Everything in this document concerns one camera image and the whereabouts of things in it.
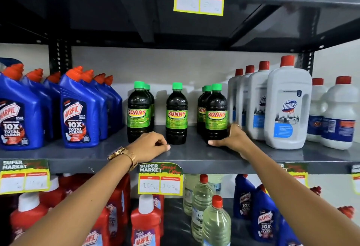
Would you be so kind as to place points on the person's right hand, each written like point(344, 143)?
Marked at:
point(239, 140)

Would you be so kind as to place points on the person's left hand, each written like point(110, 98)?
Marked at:
point(146, 147)

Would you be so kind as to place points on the person's left thumb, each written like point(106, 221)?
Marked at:
point(161, 148)

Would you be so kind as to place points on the person's right thumb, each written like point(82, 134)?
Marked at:
point(218, 143)

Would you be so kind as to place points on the dark bottle with green cap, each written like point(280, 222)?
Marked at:
point(176, 113)
point(139, 113)
point(152, 105)
point(216, 113)
point(201, 110)

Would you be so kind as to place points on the person's right forearm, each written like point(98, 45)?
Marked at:
point(295, 198)

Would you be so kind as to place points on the person's left forearm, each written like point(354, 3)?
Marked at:
point(78, 206)

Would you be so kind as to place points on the clear bottle with red cap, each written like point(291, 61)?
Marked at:
point(200, 200)
point(216, 182)
point(188, 195)
point(216, 224)

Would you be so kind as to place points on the gold wristwatch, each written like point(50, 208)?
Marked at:
point(121, 153)

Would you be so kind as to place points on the large white red-capped bottle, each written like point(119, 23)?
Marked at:
point(257, 108)
point(232, 96)
point(287, 113)
point(242, 99)

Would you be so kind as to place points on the group of red cleaner bottles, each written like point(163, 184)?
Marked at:
point(144, 223)

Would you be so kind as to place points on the row of blue cleaner bottles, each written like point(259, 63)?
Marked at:
point(78, 113)

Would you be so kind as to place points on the small white red-capped bottle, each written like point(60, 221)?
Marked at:
point(339, 116)
point(315, 113)

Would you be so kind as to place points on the grey metal shelving rack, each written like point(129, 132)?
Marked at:
point(112, 9)

